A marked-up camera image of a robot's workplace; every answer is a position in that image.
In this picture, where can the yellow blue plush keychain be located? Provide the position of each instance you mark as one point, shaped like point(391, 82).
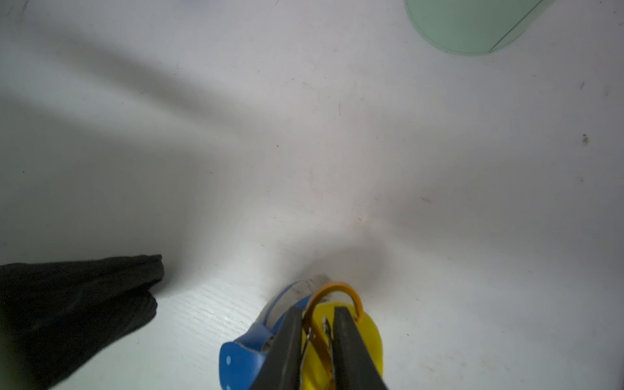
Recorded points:
point(241, 360)

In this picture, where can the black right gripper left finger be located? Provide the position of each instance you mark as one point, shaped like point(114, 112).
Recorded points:
point(281, 369)

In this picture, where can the green pencil cup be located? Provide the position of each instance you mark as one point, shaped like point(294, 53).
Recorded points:
point(473, 27)

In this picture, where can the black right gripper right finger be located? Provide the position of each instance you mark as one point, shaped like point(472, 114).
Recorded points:
point(353, 367)

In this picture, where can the black knitted shoulder bag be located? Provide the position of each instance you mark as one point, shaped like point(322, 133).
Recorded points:
point(55, 317)

